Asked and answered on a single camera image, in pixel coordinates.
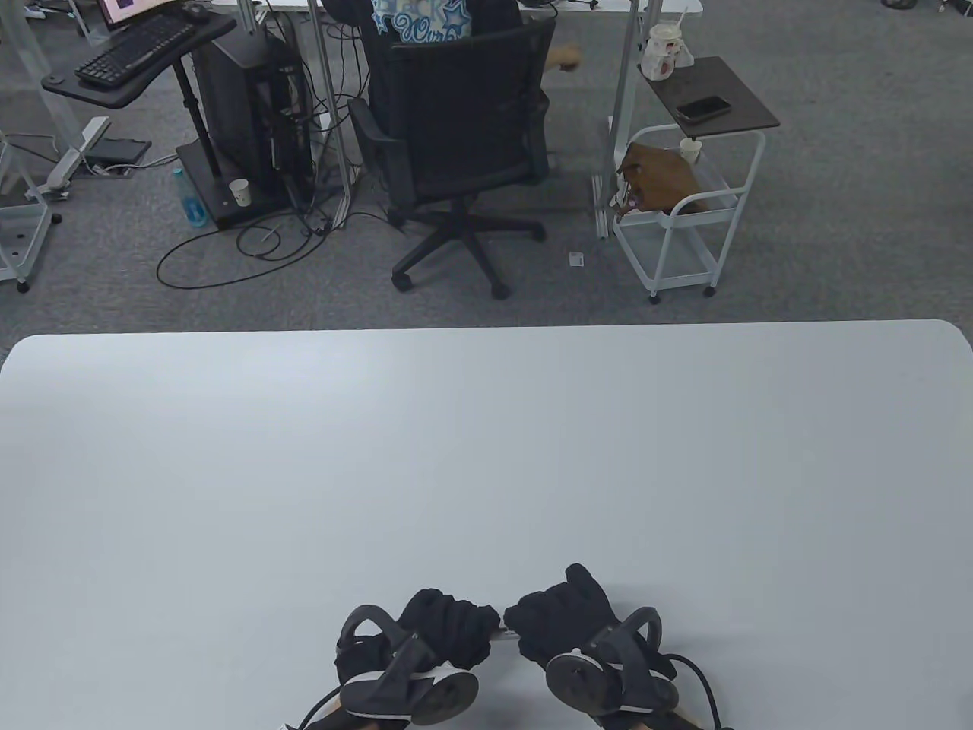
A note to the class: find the person's right hand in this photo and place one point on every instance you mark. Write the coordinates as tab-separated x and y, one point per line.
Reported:
562	608

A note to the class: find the person's left hand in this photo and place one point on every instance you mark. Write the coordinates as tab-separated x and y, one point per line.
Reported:
448	620

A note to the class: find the white marker with red end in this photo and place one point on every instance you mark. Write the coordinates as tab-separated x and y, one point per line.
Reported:
508	633

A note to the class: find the black round hand tracker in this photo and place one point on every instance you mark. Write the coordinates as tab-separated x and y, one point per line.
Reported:
426	688
585	680

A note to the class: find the brown bag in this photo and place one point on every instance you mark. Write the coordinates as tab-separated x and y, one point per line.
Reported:
661	179

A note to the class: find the small white paper cup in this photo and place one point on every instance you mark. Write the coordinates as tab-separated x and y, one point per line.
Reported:
690	150

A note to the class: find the blue water bottle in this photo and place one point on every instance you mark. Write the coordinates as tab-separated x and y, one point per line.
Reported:
190	199

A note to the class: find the black office chair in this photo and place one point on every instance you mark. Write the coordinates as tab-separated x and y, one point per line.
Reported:
456	114

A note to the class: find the silver desk leg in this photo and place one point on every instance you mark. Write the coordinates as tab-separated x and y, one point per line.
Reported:
625	99
328	99

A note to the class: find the black smartphone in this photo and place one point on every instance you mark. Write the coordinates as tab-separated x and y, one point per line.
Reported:
703	109

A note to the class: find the black computer tower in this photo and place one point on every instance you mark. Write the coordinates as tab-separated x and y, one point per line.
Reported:
236	114

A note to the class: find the white drink cup with straw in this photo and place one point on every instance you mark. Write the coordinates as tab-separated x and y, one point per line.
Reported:
663	53

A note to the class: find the white rolling rack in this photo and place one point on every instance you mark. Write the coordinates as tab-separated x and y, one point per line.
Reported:
19	243

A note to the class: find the black flat box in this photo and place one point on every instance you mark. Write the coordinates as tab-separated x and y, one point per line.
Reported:
118	150

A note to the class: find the grey stand foot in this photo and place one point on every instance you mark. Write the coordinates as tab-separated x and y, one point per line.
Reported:
72	160

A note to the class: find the black rolling keyboard stand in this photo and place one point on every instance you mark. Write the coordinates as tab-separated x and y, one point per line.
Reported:
114	90

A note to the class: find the black keyboard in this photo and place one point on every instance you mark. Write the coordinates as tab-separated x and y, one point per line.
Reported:
137	49

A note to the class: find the black computer mouse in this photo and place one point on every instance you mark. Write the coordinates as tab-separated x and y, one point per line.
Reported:
195	10

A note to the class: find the computer monitor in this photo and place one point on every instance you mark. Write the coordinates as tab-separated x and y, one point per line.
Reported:
129	9

